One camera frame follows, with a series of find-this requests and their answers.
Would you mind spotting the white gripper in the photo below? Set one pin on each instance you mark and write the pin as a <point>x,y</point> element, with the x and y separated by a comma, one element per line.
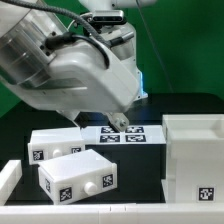
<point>80,81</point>

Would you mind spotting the white drawer cabinet box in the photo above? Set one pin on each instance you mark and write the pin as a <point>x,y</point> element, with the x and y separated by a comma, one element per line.
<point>194,158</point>

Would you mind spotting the white drawer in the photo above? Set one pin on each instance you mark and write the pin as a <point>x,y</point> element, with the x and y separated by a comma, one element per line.
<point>51,143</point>
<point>73,177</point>

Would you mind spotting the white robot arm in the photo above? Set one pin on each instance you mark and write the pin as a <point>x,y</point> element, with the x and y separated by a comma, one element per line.
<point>31,32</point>

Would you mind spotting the white marker sheet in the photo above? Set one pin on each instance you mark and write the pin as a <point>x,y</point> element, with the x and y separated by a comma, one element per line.
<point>135,134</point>

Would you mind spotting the white front fence rail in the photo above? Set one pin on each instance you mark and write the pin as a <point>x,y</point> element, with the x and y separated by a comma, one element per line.
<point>114,214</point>

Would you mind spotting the white fence rail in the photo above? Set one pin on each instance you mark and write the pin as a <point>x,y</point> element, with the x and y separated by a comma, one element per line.
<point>9,177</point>
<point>114,214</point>

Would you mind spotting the background camera on stand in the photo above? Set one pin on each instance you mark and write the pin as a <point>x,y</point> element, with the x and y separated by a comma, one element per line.
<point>107,17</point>

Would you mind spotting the white left fence rail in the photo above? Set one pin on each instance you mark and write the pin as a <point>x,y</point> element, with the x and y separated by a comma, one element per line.
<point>9,177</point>

